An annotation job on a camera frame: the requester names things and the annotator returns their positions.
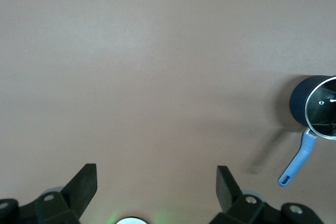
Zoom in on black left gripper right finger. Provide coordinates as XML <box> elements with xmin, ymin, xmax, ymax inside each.
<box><xmin>209</xmin><ymin>165</ymin><xmax>266</xmax><ymax>224</ymax></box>

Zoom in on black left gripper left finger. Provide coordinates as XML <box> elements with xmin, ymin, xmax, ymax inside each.
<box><xmin>34</xmin><ymin>163</ymin><xmax>99</xmax><ymax>224</ymax></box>

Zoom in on glass lid with steel rim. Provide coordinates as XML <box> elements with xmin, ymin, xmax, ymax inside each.
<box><xmin>304</xmin><ymin>76</ymin><xmax>336</xmax><ymax>141</ymax></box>

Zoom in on black pot with blue handle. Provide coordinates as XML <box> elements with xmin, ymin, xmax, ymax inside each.
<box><xmin>277</xmin><ymin>75</ymin><xmax>336</xmax><ymax>188</ymax></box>

